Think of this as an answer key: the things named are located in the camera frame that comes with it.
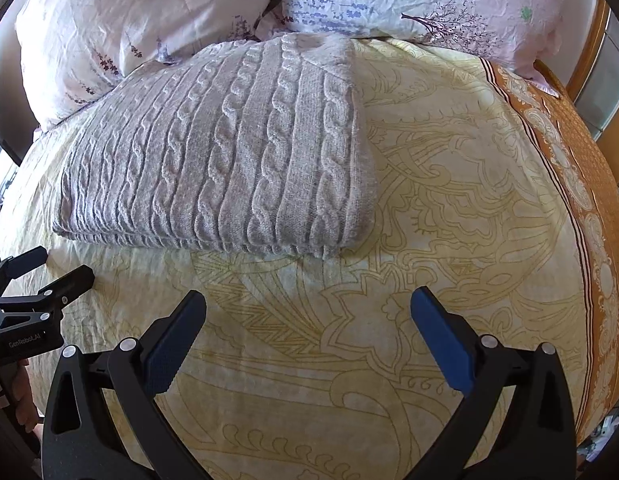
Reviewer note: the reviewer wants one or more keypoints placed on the dark headboard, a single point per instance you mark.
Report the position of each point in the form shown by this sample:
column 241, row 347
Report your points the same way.
column 4, row 150

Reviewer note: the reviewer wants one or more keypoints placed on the person's left hand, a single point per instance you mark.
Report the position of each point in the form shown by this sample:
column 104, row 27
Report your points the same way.
column 25, row 400

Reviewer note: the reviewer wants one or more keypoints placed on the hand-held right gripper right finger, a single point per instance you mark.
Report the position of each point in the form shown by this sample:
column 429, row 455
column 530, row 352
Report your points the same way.
column 442, row 340

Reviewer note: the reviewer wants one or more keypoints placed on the wooden bed frame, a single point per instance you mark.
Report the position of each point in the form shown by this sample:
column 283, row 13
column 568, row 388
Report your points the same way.
column 589, row 45

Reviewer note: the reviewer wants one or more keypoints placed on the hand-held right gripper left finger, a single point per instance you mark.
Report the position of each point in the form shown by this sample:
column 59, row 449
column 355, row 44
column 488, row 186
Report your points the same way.
column 172, row 355

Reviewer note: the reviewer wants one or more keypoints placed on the yellow patterned bed sheet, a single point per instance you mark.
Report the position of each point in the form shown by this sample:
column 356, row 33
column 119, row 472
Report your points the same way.
column 414, row 220

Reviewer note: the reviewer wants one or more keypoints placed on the blue lavender print pillow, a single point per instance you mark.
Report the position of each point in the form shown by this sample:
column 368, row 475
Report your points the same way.
column 414, row 0

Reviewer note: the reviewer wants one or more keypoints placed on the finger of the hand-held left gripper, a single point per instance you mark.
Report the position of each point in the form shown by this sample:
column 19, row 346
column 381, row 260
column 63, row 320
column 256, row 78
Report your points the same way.
column 24, row 262
column 71, row 280

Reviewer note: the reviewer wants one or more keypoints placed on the white floral pillow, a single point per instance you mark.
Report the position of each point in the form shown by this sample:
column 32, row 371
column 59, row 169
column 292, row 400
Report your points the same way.
column 124, row 25

